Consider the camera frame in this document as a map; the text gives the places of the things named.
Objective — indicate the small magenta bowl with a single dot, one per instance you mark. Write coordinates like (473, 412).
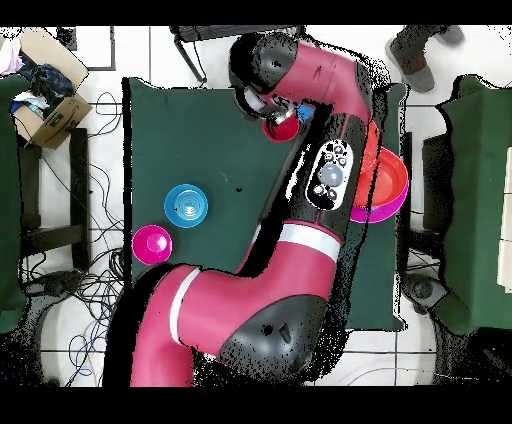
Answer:
(152, 244)

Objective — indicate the cardboard box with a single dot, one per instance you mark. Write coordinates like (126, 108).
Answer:
(60, 120)

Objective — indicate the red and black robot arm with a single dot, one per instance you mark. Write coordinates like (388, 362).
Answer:
(260, 296)

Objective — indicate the red cup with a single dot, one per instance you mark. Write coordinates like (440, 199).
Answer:
(284, 132)

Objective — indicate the person's foot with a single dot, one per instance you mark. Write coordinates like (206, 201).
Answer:
(450, 35)
(414, 64)

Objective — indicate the black pedestal leg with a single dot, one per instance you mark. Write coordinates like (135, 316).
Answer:
(422, 290)
(60, 282)

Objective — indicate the orange-red bowl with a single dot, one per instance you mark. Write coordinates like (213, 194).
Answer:
(372, 148)
(388, 180)

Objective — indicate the green cloth covered table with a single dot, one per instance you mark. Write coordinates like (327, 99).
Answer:
(480, 140)
(10, 200)

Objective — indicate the black bench frame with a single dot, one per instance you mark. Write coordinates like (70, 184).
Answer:
(78, 180)

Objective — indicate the black stool frame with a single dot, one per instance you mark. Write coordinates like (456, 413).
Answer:
(188, 32)

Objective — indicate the small blue bowl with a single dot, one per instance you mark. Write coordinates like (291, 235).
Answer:
(186, 206)

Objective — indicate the dark blue cloth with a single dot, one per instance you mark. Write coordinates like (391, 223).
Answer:
(48, 84)

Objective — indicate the dark green tablecloth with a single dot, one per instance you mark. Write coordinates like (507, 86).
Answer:
(192, 132)

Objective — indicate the large pink bowl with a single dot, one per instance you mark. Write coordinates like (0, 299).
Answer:
(380, 214)

